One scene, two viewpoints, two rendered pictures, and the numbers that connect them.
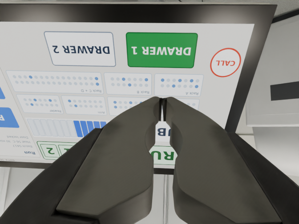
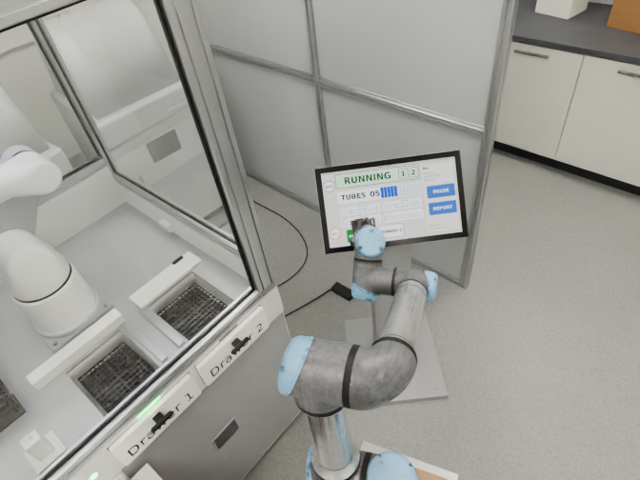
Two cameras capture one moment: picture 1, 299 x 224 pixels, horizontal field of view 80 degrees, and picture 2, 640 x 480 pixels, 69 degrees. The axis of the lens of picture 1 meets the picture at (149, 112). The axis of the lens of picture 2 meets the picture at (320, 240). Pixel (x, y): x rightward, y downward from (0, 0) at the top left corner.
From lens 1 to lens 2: 1.43 m
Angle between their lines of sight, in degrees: 37
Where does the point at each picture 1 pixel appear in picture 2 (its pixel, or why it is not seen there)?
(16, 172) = (488, 71)
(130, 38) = not seen: hidden behind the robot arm
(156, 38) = not seen: hidden behind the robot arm
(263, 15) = (328, 250)
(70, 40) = (394, 233)
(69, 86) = (397, 214)
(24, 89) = (417, 210)
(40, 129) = (415, 187)
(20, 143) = (430, 174)
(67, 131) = (401, 188)
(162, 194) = not seen: outside the picture
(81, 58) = (390, 228)
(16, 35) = (414, 232)
